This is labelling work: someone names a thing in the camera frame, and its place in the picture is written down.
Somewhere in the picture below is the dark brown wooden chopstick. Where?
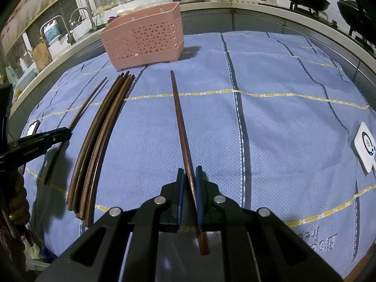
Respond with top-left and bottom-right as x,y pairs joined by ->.
170,70 -> 209,256

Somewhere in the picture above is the steel kitchen faucet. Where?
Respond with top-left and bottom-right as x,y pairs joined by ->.
39,14 -> 77,47

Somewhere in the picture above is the left human hand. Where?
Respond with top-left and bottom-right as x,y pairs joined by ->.
8,177 -> 31,225

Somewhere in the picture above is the thin dark chopstick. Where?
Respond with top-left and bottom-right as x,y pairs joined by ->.
43,76 -> 107,185

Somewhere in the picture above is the brown chopstick bundle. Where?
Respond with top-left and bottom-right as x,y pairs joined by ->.
66,72 -> 126,212
67,73 -> 134,220
84,74 -> 136,228

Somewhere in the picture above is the blue striped cloth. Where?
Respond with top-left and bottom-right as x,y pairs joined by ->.
22,31 -> 375,281

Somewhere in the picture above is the wooden cutting board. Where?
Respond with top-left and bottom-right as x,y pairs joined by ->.
32,40 -> 52,72

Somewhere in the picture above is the blue label detergent jug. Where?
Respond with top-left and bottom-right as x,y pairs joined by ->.
43,20 -> 61,45

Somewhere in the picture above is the pink perforated plastic basket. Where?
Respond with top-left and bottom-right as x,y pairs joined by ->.
99,2 -> 184,71

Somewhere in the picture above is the white round-logo card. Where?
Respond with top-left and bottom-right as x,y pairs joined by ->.
351,121 -> 375,174

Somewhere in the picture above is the black lidded pot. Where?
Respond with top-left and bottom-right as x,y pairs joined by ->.
337,0 -> 372,36

